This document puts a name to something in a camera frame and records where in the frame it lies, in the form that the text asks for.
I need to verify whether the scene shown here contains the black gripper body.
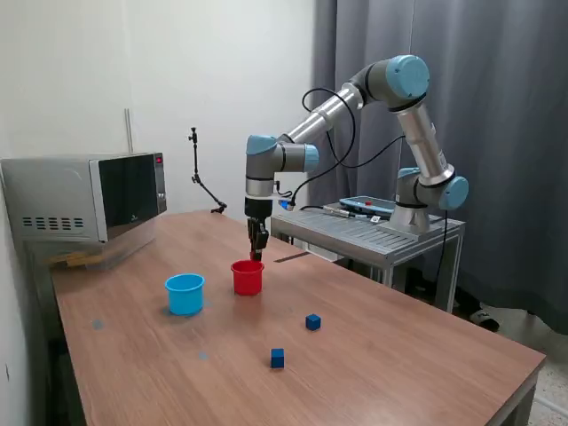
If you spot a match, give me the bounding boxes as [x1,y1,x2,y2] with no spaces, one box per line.
[243,196,273,225]

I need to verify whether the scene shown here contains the red plastic cup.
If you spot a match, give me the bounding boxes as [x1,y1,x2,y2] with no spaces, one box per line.
[230,259,265,297]

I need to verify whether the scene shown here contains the blue plastic cup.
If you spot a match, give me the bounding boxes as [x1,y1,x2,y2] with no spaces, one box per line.
[164,272,207,318]

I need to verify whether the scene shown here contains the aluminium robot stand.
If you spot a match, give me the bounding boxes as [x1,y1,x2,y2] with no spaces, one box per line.
[270,201,467,314]

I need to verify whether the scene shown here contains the blue-edged teach pendant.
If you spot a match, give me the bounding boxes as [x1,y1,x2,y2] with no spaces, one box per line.
[338,194,397,215]

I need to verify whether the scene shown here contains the wooden blocks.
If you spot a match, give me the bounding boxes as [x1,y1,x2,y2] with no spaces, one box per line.
[46,251,106,268]

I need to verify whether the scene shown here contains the silver microwave oven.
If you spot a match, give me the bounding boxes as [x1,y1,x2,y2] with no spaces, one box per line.
[0,152,169,245]

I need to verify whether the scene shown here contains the black and white slipper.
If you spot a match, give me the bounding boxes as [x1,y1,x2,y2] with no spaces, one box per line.
[469,308,501,332]

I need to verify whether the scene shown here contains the grey curtain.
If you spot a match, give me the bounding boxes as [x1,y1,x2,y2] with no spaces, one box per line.
[309,0,568,336]

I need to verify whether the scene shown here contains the grey table leg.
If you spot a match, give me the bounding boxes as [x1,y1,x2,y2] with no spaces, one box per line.
[499,361,546,426]

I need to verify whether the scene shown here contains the black cable with silver connector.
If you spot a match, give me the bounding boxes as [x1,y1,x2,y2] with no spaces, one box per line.
[298,203,378,222]

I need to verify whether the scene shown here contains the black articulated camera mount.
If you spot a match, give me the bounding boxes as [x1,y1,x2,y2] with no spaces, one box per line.
[186,126,228,216]

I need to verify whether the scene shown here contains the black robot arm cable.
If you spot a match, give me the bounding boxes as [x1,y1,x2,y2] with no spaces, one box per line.
[290,87,407,209]

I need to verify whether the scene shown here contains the white wall pipe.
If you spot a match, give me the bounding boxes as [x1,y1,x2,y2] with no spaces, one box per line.
[123,107,135,154]

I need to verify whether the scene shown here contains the black power cable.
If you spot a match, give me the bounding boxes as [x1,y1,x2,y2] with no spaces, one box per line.
[432,208,450,307]

